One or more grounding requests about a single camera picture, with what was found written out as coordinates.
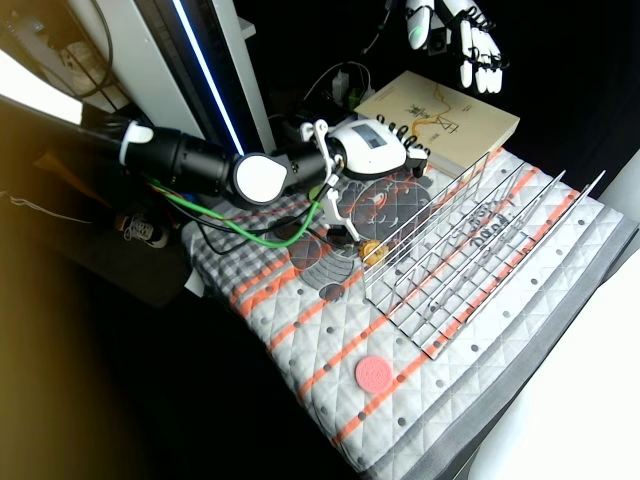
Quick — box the white power adapter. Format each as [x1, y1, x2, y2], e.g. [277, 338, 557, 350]
[329, 69, 376, 107]

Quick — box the green cable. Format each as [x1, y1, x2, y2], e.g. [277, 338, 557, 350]
[149, 182, 324, 250]

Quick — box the pink round toy cookie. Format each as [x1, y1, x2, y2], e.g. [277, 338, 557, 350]
[355, 355, 394, 393]

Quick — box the beige paperback book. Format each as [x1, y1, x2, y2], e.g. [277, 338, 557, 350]
[352, 69, 521, 179]

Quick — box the white robot body column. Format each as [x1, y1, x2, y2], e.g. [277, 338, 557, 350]
[67, 0, 277, 156]

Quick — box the silver wire rack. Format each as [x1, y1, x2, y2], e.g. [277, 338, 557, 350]
[360, 152, 607, 360]

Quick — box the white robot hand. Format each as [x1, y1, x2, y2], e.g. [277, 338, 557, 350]
[404, 0, 512, 96]
[327, 115, 432, 180]

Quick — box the black sneaker with white laces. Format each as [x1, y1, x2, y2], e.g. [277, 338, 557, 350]
[113, 210, 172, 250]

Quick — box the yellow flower-shaped toy cookie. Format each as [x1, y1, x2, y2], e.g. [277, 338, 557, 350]
[360, 238, 390, 267]

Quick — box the grey quilt with bear print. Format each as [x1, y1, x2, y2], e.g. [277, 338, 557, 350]
[180, 144, 627, 480]

